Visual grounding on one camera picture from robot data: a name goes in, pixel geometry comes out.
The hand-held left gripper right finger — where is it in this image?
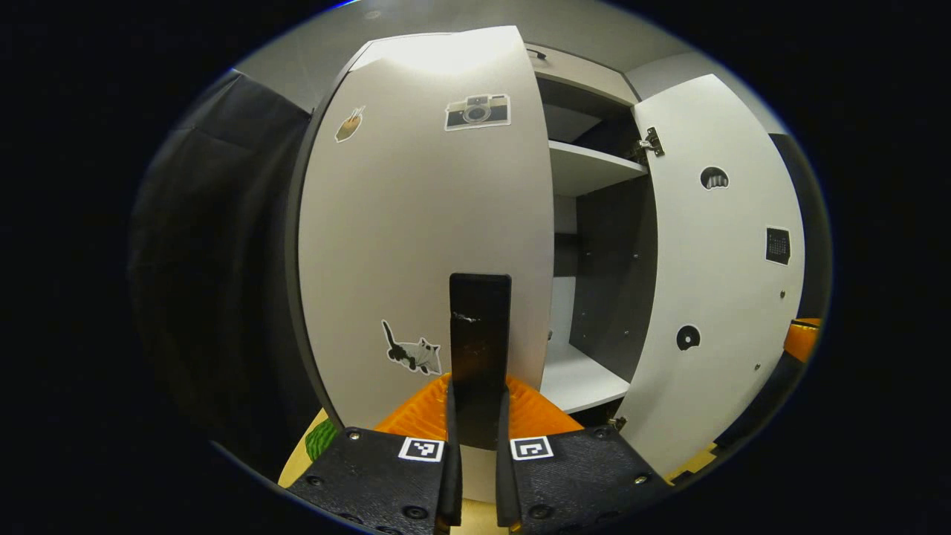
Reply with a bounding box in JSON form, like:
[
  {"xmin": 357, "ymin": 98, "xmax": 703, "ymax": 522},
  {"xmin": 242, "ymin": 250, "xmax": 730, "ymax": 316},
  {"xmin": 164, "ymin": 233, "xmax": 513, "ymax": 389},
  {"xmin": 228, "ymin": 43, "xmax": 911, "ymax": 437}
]
[{"xmin": 495, "ymin": 374, "xmax": 655, "ymax": 535}]

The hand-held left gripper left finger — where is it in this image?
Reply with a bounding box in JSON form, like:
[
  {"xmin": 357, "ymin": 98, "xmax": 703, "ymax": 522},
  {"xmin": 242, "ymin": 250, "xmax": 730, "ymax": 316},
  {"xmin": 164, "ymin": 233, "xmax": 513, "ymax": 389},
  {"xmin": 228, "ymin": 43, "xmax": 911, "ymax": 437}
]
[{"xmin": 285, "ymin": 372, "xmax": 464, "ymax": 535}]

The white shoe cabinet door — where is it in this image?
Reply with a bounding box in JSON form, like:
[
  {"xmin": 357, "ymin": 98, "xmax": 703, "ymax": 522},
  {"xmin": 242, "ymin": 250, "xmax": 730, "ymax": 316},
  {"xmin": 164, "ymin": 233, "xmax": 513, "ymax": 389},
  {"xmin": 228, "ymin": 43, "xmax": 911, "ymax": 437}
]
[
  {"xmin": 615, "ymin": 73, "xmax": 807, "ymax": 480},
  {"xmin": 296, "ymin": 25, "xmax": 558, "ymax": 506}
]

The black door handle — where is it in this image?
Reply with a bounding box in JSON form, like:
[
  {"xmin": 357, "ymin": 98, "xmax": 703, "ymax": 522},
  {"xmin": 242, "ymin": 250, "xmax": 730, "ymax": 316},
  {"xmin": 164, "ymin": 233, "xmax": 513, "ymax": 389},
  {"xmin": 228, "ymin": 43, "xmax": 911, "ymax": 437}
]
[{"xmin": 449, "ymin": 273, "xmax": 513, "ymax": 452}]

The white double-door shoe cabinet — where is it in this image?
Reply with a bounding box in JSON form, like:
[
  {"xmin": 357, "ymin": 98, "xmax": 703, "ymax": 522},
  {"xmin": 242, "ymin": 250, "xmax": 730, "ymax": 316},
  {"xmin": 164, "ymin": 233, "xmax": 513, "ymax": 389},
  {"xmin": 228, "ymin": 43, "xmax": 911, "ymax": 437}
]
[{"xmin": 286, "ymin": 33, "xmax": 662, "ymax": 432}]

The watermelon toy ball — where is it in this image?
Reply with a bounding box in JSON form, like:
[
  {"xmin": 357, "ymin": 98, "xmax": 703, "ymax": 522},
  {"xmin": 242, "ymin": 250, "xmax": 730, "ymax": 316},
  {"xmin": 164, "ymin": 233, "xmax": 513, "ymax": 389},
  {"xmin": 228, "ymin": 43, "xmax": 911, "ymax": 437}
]
[{"xmin": 305, "ymin": 418, "xmax": 340, "ymax": 463}]

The black backdrop cloth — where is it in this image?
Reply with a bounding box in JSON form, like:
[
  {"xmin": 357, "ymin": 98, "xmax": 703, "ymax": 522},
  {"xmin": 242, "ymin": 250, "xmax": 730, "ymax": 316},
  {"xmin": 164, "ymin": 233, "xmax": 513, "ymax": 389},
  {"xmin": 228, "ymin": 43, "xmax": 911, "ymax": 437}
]
[{"xmin": 130, "ymin": 71, "xmax": 328, "ymax": 476}]

